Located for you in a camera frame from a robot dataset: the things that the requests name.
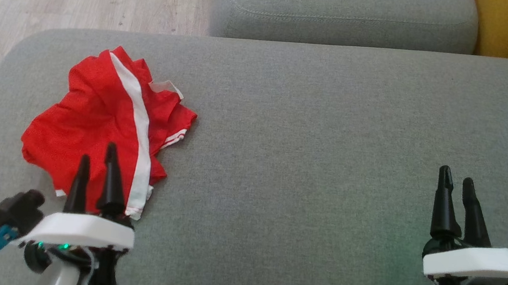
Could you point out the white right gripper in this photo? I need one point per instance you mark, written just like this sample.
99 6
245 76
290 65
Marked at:
477 262

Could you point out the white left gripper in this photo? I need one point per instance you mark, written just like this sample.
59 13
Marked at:
78 230

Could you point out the red shorts white stripe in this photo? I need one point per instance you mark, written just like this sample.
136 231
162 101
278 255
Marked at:
87 117

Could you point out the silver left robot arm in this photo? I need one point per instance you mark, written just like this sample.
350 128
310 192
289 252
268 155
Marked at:
63 276

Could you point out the grey sofa seat cushion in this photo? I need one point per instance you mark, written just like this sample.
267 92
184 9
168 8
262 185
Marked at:
304 168

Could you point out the grey sofa back cushion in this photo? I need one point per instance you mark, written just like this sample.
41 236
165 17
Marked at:
347 13

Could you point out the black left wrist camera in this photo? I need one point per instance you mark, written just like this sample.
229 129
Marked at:
15 210

